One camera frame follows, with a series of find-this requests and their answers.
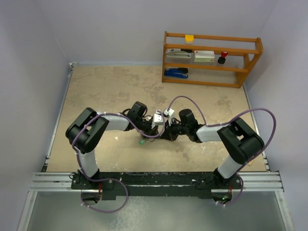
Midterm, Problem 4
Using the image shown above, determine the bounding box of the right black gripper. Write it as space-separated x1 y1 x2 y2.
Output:
160 118 189 142

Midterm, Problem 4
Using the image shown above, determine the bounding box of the metal keyring with keys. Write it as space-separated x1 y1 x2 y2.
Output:
140 135 159 143

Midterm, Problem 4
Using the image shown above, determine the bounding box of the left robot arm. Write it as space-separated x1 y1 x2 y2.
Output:
65 102 165 189

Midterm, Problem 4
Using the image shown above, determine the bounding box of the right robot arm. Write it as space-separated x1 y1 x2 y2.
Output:
160 109 265 188

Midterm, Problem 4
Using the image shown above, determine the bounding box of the blue stapler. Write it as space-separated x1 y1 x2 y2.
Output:
164 68 189 79

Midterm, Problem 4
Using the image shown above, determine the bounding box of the white red box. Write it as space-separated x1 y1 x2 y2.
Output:
194 50 215 63

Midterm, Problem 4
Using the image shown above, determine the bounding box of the grey stapler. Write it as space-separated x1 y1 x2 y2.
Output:
165 48 193 59

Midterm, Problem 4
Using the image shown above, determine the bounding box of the black red bottle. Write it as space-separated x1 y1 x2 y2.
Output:
218 51 228 64

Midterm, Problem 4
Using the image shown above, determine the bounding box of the wooden shelf rack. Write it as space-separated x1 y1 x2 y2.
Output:
162 32 263 88

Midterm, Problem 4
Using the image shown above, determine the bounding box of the yellow cap container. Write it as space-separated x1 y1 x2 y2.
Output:
184 35 194 44

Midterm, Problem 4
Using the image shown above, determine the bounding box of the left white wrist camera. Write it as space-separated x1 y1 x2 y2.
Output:
152 110 164 128

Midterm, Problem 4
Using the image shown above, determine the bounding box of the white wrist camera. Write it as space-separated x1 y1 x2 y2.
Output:
163 108 175 126
152 110 164 128

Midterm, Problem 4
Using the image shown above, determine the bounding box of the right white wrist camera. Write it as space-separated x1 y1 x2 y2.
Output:
163 108 175 126

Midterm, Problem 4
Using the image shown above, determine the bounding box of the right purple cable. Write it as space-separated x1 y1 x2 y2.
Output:
167 96 277 174

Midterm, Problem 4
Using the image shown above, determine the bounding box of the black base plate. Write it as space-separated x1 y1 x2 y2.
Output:
70 172 242 201

